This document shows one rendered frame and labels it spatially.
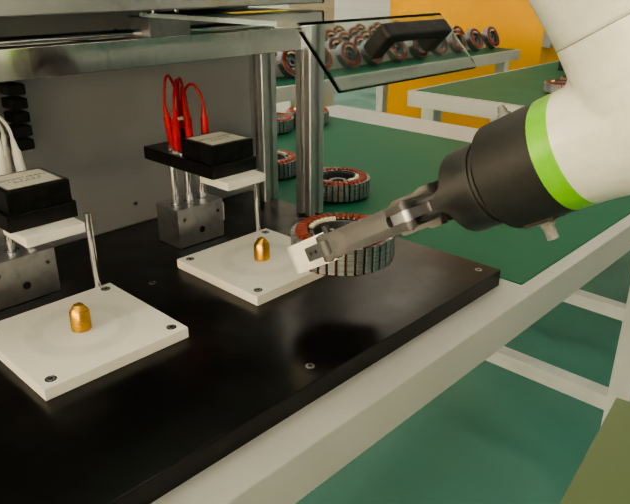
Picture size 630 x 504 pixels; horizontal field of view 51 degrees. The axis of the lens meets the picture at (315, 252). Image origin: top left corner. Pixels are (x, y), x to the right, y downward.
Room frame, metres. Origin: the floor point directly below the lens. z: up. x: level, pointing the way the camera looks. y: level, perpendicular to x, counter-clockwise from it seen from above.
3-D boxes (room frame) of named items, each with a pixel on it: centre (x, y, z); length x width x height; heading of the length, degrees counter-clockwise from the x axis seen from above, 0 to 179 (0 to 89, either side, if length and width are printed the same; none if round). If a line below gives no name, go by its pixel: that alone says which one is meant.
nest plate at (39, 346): (0.57, 0.23, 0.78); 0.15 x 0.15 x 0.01; 46
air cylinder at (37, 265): (0.67, 0.34, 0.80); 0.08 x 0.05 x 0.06; 136
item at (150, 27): (0.87, 0.19, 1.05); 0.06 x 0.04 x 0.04; 136
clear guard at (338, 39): (0.82, 0.01, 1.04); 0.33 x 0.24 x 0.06; 46
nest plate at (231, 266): (0.75, 0.07, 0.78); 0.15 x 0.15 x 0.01; 46
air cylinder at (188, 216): (0.85, 0.17, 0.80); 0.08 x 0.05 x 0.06; 136
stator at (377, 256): (0.66, -0.03, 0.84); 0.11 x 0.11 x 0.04
